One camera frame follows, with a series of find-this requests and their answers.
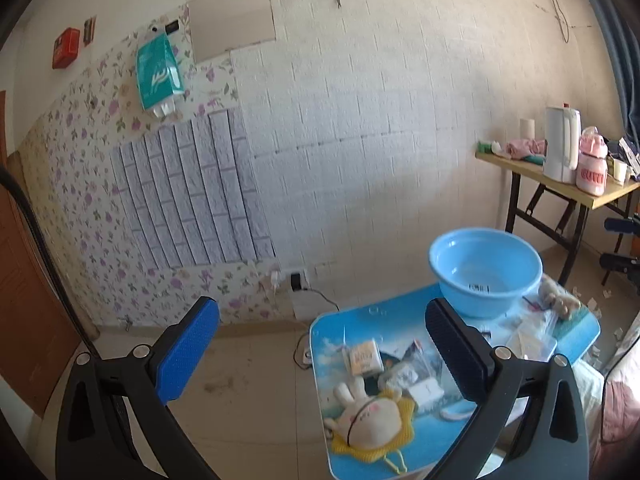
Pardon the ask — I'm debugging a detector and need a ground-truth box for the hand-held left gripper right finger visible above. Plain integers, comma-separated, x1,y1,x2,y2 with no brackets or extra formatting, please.
425,297,591,480

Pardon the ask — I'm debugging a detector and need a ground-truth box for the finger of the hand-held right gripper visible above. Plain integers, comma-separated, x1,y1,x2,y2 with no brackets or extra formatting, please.
599,253,640,282
604,217,640,235

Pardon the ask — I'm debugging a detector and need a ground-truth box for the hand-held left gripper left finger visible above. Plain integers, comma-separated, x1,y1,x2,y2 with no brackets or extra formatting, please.
55,296,221,480

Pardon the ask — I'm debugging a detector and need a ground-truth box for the light blue plastic basin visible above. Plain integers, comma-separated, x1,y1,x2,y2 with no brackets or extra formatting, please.
428,228,544,319

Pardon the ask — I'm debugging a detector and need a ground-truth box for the scenic printed desktop table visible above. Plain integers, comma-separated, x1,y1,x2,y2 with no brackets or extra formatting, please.
308,275,602,480

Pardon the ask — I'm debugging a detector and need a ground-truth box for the wooden folding table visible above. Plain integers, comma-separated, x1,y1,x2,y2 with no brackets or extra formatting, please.
475,150,640,288

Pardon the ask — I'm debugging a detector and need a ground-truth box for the grey triangular snack packet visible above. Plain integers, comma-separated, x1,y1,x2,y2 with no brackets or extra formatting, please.
397,338,438,372

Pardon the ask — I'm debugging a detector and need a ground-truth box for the white paper cup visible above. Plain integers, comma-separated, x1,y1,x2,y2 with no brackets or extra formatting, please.
607,157,631,184

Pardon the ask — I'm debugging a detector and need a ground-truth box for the labelled clear zip bag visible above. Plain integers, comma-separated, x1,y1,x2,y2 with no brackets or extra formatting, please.
385,360,422,392

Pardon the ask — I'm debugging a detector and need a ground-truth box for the clear plastic box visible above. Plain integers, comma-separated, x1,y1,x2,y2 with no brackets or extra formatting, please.
505,320,558,361

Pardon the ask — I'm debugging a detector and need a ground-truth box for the beige plush bear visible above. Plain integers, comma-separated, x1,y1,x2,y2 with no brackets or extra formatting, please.
537,277,581,321

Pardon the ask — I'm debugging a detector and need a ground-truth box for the cream tissue pack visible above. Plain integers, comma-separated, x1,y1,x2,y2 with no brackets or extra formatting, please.
346,338,383,376

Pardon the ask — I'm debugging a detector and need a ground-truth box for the white electric kettle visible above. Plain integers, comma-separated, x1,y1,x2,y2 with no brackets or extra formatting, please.
542,104,582,184

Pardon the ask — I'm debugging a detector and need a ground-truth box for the cream round plush toy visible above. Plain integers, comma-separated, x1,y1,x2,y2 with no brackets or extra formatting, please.
322,374,403,450

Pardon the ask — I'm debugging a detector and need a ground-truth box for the pink cloth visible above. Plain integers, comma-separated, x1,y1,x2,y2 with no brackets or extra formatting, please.
506,137,548,157

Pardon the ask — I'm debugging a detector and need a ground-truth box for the white rabbit plush on yellow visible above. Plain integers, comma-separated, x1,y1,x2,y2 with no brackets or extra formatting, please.
330,390,417,476

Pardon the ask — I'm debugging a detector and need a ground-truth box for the pink bedding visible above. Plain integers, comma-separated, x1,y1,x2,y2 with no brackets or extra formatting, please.
600,380,640,443

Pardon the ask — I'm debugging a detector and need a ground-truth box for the grey brick foam panel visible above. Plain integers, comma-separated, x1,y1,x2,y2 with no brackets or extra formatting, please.
110,107,277,268

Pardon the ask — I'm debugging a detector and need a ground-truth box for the brown wooden door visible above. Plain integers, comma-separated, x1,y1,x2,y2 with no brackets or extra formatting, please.
0,91,98,418

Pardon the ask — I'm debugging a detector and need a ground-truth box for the dark blue curtain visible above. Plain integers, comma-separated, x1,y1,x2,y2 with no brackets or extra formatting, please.
575,0,640,128

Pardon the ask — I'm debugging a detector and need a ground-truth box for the green hanging tissue pack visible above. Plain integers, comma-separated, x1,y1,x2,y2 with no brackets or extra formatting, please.
136,25,187,120

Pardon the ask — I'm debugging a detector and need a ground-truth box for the thin black cable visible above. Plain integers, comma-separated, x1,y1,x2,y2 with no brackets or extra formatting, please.
601,320,640,441

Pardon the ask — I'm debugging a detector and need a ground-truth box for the thick black cable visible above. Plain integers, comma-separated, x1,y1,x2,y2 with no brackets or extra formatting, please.
0,162,101,361

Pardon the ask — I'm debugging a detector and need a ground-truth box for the red wall box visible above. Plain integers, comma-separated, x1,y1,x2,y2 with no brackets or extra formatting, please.
52,27,81,70

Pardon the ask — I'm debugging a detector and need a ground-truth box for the grey cardboard wall panel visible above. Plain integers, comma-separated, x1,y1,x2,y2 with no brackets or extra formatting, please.
186,0,277,65

